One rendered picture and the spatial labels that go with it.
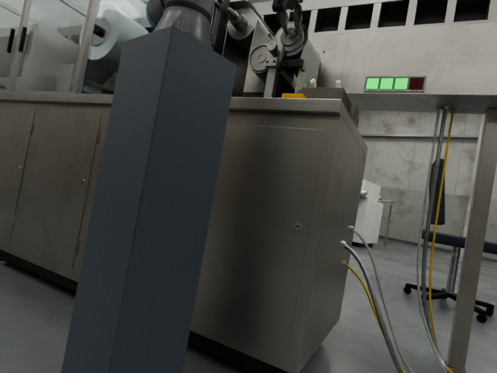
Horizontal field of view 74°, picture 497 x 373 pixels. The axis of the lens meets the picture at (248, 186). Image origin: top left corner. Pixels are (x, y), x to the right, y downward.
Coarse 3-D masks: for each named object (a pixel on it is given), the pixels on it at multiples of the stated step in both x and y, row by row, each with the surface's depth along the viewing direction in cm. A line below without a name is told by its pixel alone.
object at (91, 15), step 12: (24, 0) 186; (96, 0) 160; (144, 0) 185; (24, 12) 185; (96, 12) 161; (24, 24) 185; (84, 24) 159; (12, 36) 187; (24, 36) 182; (84, 36) 158; (84, 48) 158; (84, 60) 159; (12, 72) 184; (84, 72) 160; (12, 84) 184
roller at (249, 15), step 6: (246, 12) 146; (252, 12) 145; (246, 18) 146; (252, 18) 145; (252, 24) 144; (234, 30) 148; (246, 30) 145; (252, 30) 144; (234, 36) 148; (240, 36) 146; (246, 36) 145; (252, 36) 147; (240, 42) 149; (246, 42) 149; (246, 48) 154
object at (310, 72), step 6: (306, 54) 136; (306, 60) 137; (306, 66) 138; (312, 66) 145; (300, 72) 133; (306, 72) 139; (312, 72) 146; (300, 78) 134; (306, 78) 140; (300, 84) 135
